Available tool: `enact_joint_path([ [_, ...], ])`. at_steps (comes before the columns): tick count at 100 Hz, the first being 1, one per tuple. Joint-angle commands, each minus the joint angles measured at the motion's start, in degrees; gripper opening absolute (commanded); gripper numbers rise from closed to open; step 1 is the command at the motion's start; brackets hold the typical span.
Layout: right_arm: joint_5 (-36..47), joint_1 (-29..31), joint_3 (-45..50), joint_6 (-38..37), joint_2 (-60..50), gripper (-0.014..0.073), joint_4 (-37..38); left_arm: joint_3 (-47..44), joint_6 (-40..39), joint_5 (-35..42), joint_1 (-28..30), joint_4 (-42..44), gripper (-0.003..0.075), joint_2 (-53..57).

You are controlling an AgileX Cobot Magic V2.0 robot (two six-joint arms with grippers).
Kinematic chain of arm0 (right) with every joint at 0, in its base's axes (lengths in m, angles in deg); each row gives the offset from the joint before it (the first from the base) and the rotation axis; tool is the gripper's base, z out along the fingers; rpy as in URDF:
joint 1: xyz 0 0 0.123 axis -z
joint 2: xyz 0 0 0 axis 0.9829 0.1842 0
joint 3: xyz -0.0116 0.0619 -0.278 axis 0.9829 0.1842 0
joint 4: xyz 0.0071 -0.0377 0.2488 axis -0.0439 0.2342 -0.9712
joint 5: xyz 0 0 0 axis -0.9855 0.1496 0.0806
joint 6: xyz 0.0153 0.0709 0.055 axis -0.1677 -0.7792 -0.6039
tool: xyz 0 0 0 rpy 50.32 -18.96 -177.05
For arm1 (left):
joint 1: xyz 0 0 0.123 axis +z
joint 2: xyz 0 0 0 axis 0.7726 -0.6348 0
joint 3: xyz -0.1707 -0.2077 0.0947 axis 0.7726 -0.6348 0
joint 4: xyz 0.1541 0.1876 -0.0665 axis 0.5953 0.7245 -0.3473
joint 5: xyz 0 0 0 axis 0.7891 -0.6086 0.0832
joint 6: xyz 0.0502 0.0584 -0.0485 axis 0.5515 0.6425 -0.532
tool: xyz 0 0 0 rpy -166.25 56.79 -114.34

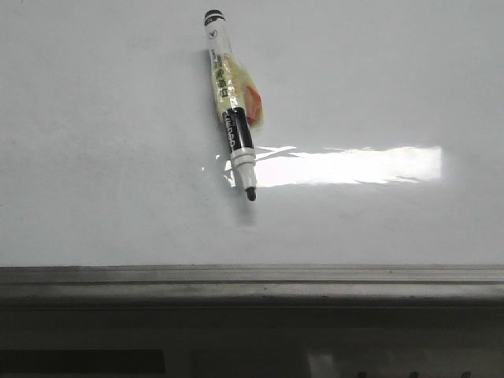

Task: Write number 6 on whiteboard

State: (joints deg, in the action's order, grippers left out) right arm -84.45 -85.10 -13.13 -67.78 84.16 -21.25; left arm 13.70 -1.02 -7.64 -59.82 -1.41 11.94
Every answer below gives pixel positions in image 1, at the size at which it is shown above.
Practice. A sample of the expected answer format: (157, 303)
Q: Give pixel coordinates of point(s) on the black and white whiteboard marker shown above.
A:
(238, 102)

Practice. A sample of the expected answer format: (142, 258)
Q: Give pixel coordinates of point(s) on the black label strip below board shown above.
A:
(83, 361)

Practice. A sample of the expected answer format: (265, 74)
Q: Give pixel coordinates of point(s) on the white whiteboard with aluminium frame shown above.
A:
(379, 159)

